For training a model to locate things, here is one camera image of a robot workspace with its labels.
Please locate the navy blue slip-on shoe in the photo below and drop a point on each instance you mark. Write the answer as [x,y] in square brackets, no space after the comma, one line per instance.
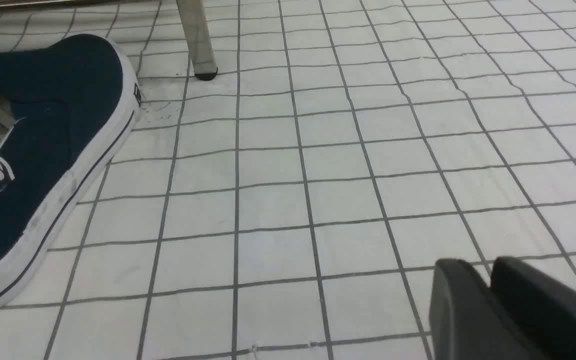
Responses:
[65,110]

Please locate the metal shoe rack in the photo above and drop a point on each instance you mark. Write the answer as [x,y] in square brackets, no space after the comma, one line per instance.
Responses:
[192,17]

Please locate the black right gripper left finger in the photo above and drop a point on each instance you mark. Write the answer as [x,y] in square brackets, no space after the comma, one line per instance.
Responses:
[467,322]

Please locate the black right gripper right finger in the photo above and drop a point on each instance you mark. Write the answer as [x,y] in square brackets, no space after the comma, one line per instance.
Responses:
[543,307]

